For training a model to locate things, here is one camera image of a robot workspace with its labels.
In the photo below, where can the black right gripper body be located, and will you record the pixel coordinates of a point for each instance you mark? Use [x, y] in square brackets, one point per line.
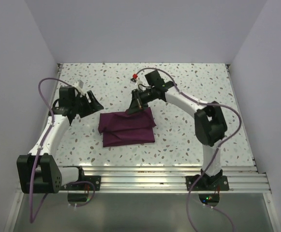
[147, 95]

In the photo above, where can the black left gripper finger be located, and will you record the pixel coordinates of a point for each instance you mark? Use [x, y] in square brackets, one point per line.
[83, 114]
[95, 106]

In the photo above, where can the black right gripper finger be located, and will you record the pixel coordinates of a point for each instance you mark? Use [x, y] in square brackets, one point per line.
[140, 106]
[135, 103]

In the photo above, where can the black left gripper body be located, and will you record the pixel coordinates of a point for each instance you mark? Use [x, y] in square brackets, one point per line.
[81, 103]

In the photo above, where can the purple cloth mat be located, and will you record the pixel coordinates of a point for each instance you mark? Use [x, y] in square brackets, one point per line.
[119, 128]

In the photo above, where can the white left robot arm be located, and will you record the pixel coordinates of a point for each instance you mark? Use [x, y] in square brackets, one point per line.
[38, 171]

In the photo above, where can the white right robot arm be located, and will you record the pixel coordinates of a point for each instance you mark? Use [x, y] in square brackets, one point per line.
[209, 122]

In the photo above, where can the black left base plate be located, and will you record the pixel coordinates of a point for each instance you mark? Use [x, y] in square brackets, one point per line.
[93, 182]

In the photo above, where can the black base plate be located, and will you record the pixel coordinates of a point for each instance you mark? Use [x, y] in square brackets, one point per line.
[93, 182]
[207, 183]

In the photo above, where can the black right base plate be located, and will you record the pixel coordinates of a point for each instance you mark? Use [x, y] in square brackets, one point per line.
[207, 183]

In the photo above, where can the aluminium rail frame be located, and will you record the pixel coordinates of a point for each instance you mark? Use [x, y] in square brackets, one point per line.
[143, 187]

